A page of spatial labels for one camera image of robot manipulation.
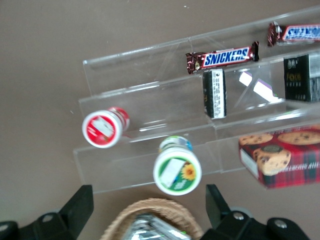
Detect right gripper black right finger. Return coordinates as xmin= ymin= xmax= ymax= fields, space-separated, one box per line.
xmin=201 ymin=184 xmax=312 ymax=240

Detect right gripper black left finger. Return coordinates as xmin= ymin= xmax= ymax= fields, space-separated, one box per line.
xmin=0 ymin=184 xmax=94 ymax=240

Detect aluminium foil tray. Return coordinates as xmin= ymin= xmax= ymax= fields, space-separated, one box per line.
xmin=123 ymin=212 xmax=192 ymax=240

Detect red gum canister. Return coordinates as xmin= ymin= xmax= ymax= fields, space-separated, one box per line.
xmin=81 ymin=106 xmax=131 ymax=149

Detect red tartan cookie box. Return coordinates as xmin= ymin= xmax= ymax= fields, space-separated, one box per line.
xmin=238 ymin=124 xmax=320 ymax=190

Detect light wicker basket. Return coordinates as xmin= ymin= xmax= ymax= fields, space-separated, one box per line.
xmin=99 ymin=197 xmax=205 ymax=240

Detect small black box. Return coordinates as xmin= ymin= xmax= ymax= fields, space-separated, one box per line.
xmin=201 ymin=69 xmax=228 ymax=119
xmin=283 ymin=54 xmax=320 ymax=103

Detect white purple paper tag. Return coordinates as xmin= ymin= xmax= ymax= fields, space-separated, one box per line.
xmin=238 ymin=71 xmax=285 ymax=103

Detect clear acrylic tiered stand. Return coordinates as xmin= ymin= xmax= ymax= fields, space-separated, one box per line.
xmin=72 ymin=6 xmax=320 ymax=195

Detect Snickers bar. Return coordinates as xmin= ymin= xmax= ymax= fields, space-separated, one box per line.
xmin=185 ymin=41 xmax=260 ymax=75
xmin=266 ymin=21 xmax=320 ymax=48

